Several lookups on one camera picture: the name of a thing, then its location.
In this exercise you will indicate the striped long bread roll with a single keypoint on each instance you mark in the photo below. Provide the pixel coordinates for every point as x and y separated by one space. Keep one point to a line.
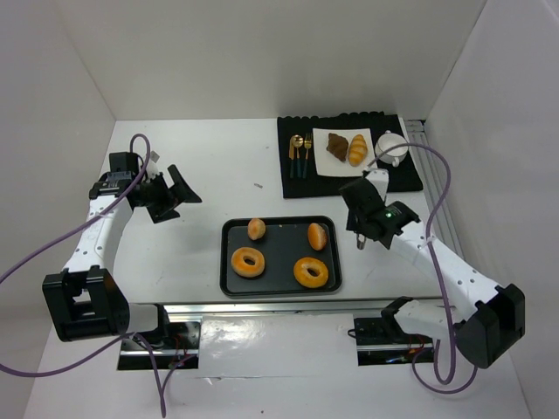
358 150

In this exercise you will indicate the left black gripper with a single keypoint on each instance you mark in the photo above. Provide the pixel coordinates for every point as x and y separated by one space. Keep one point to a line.
165 197

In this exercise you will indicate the gold spoon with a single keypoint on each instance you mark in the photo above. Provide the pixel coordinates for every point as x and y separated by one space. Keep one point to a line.
298 143

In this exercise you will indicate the white square plate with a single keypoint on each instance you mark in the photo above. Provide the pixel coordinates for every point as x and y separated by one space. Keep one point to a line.
328 165

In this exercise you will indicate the gold fork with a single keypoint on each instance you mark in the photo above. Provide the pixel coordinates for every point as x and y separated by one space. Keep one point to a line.
307 144

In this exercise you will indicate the aluminium front rail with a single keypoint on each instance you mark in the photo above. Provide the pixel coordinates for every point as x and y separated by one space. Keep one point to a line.
277 307

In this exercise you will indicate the white cup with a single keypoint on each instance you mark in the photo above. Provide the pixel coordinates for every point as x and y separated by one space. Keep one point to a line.
391 148

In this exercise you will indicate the glazed donut left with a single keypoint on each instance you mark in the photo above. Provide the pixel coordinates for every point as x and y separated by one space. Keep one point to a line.
248 262

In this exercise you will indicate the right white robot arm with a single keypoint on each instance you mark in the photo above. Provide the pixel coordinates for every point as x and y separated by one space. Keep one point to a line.
484 318

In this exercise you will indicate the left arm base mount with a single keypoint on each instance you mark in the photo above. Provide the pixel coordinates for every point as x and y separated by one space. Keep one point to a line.
175 344

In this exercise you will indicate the glazed donut right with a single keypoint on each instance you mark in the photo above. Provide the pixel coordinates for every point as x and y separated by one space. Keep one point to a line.
310 272

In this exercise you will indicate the small round bun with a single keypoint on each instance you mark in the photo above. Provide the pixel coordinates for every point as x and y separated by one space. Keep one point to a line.
256 229

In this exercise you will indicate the round bun right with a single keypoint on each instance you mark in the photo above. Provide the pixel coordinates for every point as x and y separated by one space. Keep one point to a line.
317 236

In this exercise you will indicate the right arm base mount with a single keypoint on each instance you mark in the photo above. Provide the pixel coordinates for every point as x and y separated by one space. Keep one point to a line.
377 345

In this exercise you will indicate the chocolate croissant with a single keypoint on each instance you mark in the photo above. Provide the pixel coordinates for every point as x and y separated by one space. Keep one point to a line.
338 146

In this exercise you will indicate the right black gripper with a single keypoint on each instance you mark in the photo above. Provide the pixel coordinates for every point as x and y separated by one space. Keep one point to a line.
364 218

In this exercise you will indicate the black placemat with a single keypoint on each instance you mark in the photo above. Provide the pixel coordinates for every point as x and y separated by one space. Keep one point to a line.
314 185

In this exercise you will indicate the gold knife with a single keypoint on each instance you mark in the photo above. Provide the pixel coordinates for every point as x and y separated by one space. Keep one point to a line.
291 157

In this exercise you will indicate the metal tongs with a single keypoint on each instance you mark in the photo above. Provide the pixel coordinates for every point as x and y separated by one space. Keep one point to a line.
360 241

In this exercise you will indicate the glazed donut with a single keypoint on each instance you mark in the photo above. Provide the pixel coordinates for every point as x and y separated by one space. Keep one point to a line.
248 262
310 272

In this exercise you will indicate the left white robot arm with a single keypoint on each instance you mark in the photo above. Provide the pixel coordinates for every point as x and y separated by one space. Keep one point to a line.
83 299

